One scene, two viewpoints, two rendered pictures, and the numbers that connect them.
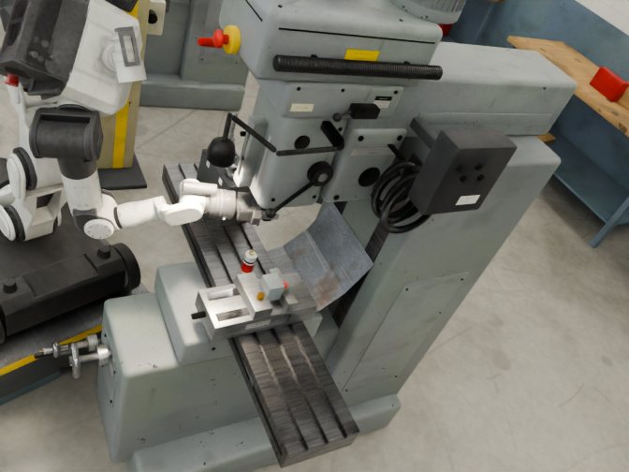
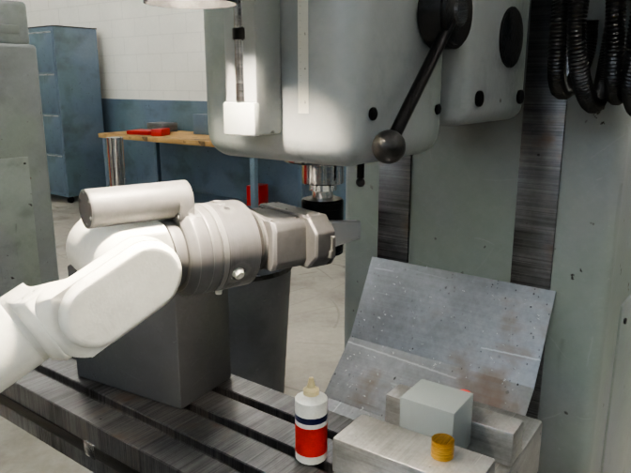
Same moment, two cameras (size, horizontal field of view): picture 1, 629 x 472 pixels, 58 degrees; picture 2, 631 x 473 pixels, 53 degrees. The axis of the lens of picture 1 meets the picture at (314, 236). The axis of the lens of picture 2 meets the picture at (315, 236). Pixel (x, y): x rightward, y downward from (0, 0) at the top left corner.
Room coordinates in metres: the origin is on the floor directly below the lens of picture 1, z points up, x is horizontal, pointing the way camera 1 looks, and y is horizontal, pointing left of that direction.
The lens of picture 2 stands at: (0.67, 0.32, 1.39)
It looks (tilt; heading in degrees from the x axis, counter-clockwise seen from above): 14 degrees down; 347
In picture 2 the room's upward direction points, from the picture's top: straight up
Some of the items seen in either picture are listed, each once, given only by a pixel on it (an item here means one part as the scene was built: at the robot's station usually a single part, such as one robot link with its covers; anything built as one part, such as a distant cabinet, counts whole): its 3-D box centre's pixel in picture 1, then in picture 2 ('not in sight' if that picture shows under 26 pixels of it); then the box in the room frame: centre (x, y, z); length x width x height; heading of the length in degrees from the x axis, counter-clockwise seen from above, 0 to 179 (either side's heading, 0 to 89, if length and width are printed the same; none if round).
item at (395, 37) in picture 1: (330, 27); not in sight; (1.36, 0.15, 1.81); 0.47 x 0.26 x 0.16; 130
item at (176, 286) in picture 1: (238, 302); not in sight; (1.35, 0.16, 0.79); 0.50 x 0.35 x 0.12; 130
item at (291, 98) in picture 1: (325, 77); not in sight; (1.37, 0.13, 1.68); 0.34 x 0.24 x 0.10; 130
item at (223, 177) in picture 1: (226, 184); (150, 318); (1.64, 0.37, 1.03); 0.22 x 0.12 x 0.20; 48
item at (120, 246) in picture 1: (123, 267); not in sight; (1.55, 0.68, 0.50); 0.20 x 0.05 x 0.20; 59
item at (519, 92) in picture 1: (453, 89); not in sight; (1.67, -0.22, 1.66); 0.80 x 0.23 x 0.20; 130
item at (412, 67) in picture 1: (363, 67); not in sight; (1.26, 0.04, 1.79); 0.45 x 0.04 x 0.04; 130
